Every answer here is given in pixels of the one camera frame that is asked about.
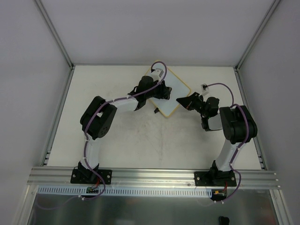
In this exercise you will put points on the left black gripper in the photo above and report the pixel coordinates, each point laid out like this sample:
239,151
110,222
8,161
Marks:
161,90

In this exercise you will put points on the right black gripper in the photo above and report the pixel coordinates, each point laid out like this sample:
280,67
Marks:
193,102

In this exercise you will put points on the yellow framed whiteboard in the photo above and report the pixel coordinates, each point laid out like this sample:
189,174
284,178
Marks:
179,89

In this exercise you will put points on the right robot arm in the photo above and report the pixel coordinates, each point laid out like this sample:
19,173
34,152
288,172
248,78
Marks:
238,127

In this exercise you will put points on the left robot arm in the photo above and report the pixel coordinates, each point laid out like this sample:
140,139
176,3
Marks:
98,117

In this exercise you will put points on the black object on floor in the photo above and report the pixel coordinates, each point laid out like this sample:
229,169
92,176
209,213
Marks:
224,220

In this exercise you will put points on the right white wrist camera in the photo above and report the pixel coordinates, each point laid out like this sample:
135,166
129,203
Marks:
204,89

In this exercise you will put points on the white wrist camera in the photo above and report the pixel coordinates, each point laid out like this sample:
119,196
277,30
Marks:
156,74
204,89

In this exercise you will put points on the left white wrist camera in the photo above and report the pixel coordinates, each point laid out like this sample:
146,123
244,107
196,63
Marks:
156,74

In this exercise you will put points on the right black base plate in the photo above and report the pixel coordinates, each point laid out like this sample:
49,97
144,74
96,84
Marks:
217,179

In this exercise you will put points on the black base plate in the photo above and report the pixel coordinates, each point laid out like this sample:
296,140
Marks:
88,177
217,179

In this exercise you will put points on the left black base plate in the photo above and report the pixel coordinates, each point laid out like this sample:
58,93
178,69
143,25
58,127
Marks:
88,177

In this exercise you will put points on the right aluminium frame post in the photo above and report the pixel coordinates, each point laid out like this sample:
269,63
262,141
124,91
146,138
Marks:
268,15

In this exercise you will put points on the aluminium frame post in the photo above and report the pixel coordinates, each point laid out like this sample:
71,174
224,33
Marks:
268,15
41,8

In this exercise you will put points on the white slotted cable duct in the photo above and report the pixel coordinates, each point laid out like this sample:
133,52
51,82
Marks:
126,191

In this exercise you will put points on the left aluminium frame post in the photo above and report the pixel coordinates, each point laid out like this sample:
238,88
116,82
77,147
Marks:
41,8

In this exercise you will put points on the aluminium front rail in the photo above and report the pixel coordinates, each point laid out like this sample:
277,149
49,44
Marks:
152,178

